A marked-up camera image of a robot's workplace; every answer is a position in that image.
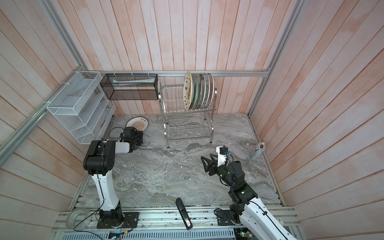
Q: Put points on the white wire mesh shelf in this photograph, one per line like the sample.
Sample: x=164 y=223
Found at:
x=84 y=113

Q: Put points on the small orange sunburst plate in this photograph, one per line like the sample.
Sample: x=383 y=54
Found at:
x=140 y=123

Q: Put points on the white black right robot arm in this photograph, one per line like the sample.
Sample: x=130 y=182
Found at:
x=247 y=208

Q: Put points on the silver drink can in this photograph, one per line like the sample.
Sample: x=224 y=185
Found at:
x=259 y=150

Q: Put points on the clear tape roll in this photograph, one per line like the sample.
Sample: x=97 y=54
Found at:
x=78 y=219

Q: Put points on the black stapler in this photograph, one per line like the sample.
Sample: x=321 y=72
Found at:
x=184 y=214

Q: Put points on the black mesh basket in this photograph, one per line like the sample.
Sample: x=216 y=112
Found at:
x=126 y=87

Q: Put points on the light green flower plate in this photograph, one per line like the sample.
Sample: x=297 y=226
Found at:
x=196 y=81

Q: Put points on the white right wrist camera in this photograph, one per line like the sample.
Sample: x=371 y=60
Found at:
x=222 y=152

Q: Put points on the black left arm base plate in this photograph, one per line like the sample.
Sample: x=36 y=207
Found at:
x=113 y=219

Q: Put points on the white plate green clover design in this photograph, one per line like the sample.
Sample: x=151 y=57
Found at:
x=209 y=91

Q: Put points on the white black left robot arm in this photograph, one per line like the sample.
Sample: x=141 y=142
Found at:
x=99 y=162

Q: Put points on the stainless steel dish rack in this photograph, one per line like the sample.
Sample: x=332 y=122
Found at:
x=179 y=124

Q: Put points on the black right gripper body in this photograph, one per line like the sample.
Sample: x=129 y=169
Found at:
x=222 y=172

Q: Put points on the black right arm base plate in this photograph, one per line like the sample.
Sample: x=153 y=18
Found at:
x=226 y=217

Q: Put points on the cream plate stars cartoon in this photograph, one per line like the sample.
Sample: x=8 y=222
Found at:
x=187 y=90

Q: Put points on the cream plate floral rim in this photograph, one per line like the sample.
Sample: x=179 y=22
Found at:
x=202 y=89

